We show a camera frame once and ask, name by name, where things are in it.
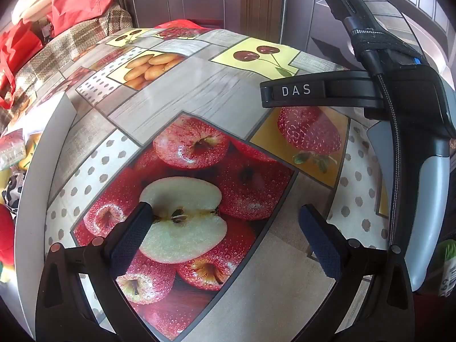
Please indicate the plaid sofa cover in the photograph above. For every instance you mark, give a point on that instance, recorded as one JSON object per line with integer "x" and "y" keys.
{"x": 82, "y": 35}

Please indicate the yellow tissue packet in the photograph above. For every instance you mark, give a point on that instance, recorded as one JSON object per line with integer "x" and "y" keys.
{"x": 34, "y": 146}

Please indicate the red plush apple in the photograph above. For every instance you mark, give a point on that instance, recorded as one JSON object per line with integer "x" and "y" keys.
{"x": 5, "y": 231}

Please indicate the fruit print tablecloth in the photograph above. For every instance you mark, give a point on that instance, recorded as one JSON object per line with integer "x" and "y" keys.
{"x": 221, "y": 89}

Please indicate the green white plastic bag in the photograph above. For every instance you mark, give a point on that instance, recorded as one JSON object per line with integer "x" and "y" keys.
{"x": 448, "y": 267}

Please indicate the red paper bag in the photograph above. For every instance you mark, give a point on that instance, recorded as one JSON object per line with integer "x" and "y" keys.
{"x": 78, "y": 3}

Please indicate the red printed flat bag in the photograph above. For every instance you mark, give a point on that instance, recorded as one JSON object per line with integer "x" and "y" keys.
{"x": 178, "y": 24}

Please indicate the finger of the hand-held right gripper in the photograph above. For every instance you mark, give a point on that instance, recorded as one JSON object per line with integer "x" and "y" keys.
{"x": 295, "y": 91}

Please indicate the pink tissue packet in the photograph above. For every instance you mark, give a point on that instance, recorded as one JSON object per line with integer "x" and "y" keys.
{"x": 12, "y": 149}

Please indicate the zebra print cloth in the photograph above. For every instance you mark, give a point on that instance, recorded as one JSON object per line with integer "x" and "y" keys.
{"x": 14, "y": 188}

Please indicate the red fabric tote bag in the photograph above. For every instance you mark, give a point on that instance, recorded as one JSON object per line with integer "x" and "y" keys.
{"x": 17, "y": 50}

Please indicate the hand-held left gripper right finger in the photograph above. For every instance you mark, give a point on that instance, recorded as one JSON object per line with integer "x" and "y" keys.
{"x": 322, "y": 245}

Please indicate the white cardboard box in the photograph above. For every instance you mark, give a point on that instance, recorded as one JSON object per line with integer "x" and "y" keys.
{"x": 39, "y": 171}

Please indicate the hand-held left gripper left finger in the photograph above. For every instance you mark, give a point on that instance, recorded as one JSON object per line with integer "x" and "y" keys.
{"x": 130, "y": 242}

